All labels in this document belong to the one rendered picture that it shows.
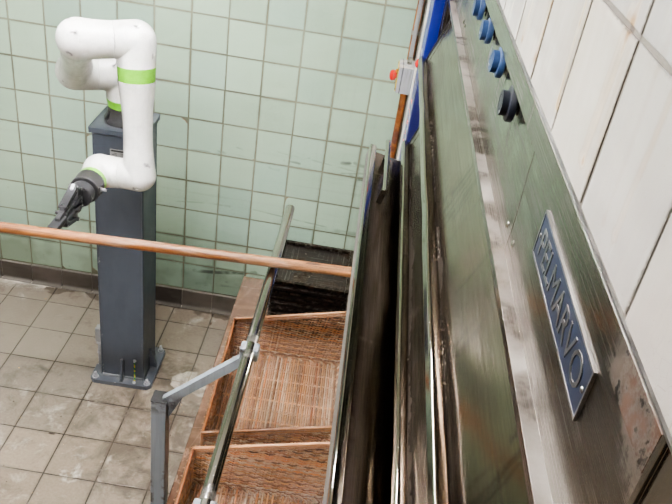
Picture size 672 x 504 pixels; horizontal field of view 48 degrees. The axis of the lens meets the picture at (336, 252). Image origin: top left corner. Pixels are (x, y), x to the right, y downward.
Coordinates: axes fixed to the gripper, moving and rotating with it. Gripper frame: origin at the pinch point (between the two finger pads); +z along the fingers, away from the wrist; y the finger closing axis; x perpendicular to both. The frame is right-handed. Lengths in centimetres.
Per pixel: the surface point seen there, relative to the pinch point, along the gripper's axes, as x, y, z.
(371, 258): -89, -24, 28
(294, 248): -64, 35, -62
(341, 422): -86, -27, 86
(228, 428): -64, 0, 66
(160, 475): -42, 51, 40
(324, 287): -78, 34, -38
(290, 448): -77, 39, 34
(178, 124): -3, 20, -122
